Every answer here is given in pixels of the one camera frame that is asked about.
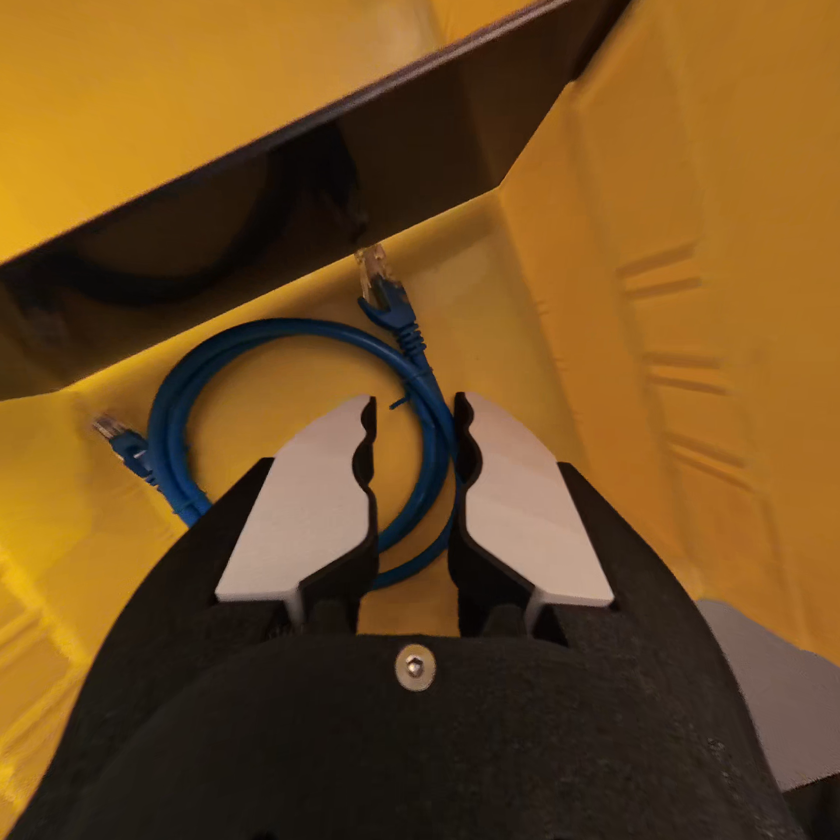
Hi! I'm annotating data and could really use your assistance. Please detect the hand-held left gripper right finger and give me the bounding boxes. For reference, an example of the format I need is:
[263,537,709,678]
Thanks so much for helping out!
[448,392,614,611]

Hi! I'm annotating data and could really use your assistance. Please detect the yellow plastic bin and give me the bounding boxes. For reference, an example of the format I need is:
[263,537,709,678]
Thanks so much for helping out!
[0,0,840,818]

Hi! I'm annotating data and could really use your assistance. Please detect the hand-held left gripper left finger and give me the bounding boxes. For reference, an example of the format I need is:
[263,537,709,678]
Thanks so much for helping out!
[215,395,380,624]

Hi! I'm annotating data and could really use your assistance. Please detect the black bin divider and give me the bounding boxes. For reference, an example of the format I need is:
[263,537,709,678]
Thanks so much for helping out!
[0,0,634,403]

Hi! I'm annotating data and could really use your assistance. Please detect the blue ethernet cable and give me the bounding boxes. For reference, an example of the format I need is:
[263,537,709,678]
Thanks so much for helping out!
[92,246,460,592]

